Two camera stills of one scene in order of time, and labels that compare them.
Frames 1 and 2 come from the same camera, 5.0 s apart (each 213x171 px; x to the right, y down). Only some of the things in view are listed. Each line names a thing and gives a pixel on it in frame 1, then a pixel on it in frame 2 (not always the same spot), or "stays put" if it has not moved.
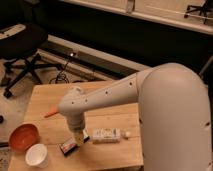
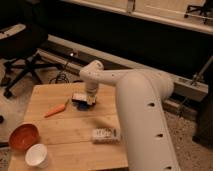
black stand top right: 203,9 stays put
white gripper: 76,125 → 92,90
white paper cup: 37,156 stays put
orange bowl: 24,135 stays put
